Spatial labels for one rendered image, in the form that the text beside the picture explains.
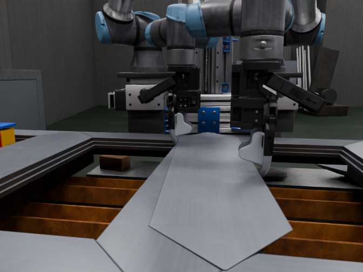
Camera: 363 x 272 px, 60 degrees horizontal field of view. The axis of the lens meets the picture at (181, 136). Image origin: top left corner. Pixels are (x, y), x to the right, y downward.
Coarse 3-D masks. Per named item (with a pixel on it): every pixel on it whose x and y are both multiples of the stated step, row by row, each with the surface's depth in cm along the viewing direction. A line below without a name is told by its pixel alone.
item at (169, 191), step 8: (168, 184) 55; (176, 184) 55; (184, 184) 55; (192, 184) 55; (200, 184) 55; (208, 184) 55; (216, 184) 55; (224, 184) 55; (232, 184) 55; (240, 184) 55; (248, 184) 55; (256, 184) 55; (264, 184) 55; (160, 192) 51; (168, 192) 51; (176, 192) 51; (184, 192) 51; (192, 192) 51; (200, 192) 51; (208, 192) 51; (216, 192) 51; (224, 192) 51; (232, 192) 51; (240, 192) 51; (248, 192) 51; (256, 192) 51; (264, 192) 51; (184, 200) 48; (192, 200) 48; (200, 200) 48; (208, 200) 48; (216, 200) 48; (224, 200) 48; (232, 200) 48; (240, 200) 48; (248, 200) 48; (256, 200) 48; (264, 200) 48; (272, 200) 48
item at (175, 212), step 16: (160, 208) 45; (176, 208) 45; (192, 208) 45; (208, 208) 45; (224, 208) 45; (240, 208) 45; (256, 208) 45; (272, 208) 45; (160, 224) 40; (176, 224) 40; (192, 224) 40; (208, 224) 40; (224, 224) 40; (240, 224) 40; (256, 224) 40; (272, 224) 40; (288, 224) 40
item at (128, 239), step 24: (96, 144) 94; (120, 144) 93; (144, 144) 92; (168, 144) 91; (24, 168) 64; (48, 168) 70; (360, 168) 70; (0, 192) 56; (144, 192) 51; (120, 216) 42; (144, 216) 42; (96, 240) 36; (120, 240) 36; (144, 240) 36; (168, 240) 36; (120, 264) 32; (144, 264) 32; (168, 264) 32; (192, 264) 32
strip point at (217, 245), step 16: (176, 240) 36; (192, 240) 36; (208, 240) 36; (224, 240) 36; (240, 240) 36; (256, 240) 36; (272, 240) 36; (208, 256) 33; (224, 256) 33; (240, 256) 33
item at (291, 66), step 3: (234, 63) 716; (237, 63) 700; (240, 63) 700; (285, 63) 700; (288, 63) 700; (291, 63) 700; (294, 63) 700; (288, 66) 701; (291, 66) 702; (294, 66) 702; (288, 69) 703; (291, 69) 703; (294, 69) 703; (291, 78) 706; (294, 78) 706; (291, 81) 708; (294, 81) 708
